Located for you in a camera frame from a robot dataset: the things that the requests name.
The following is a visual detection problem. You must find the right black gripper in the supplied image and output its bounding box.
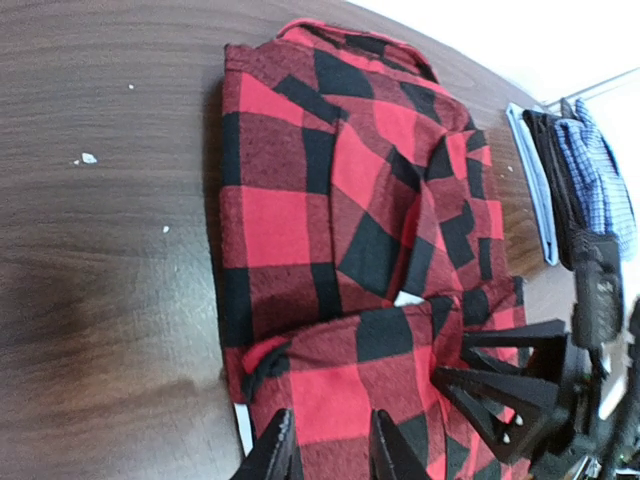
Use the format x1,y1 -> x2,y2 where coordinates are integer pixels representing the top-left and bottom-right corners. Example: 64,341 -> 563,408
431,319 -> 639,479

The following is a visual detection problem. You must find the light blue shirt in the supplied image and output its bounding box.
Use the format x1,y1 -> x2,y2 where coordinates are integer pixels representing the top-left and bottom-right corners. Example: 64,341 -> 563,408
505,103 -> 559,266

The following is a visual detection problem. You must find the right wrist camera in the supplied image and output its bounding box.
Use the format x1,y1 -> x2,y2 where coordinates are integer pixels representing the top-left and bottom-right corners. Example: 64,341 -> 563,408
571,232 -> 624,350

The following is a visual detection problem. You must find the red black plaid shirt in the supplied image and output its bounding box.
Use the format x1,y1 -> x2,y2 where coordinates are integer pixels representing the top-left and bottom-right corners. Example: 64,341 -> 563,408
220,20 -> 528,479

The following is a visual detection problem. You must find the blue checked shirt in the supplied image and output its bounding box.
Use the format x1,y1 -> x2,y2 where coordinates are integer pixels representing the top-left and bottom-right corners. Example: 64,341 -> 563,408
554,98 -> 639,261

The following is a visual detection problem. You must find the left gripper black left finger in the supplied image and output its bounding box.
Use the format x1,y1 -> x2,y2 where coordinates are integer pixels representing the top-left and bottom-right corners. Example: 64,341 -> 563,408
230,409 -> 303,480

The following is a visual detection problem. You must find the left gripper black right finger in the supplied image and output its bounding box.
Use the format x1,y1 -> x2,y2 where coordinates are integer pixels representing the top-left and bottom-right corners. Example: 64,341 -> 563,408
369,410 -> 429,480

